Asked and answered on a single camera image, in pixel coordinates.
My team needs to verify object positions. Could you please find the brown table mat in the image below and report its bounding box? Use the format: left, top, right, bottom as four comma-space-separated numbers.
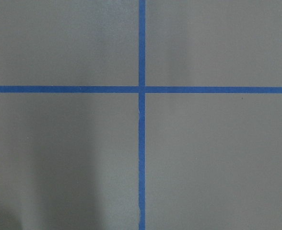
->
0, 0, 282, 230

